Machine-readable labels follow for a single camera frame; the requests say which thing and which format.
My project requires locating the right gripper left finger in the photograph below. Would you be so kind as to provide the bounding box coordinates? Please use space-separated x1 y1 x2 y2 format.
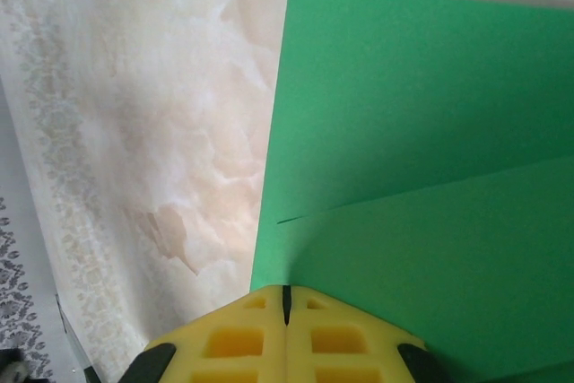
126 284 289 383

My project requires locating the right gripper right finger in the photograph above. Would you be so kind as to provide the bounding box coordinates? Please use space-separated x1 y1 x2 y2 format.
283 284 446 383

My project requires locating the green cloth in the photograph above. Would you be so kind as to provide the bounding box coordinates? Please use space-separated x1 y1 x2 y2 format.
248 0 574 383

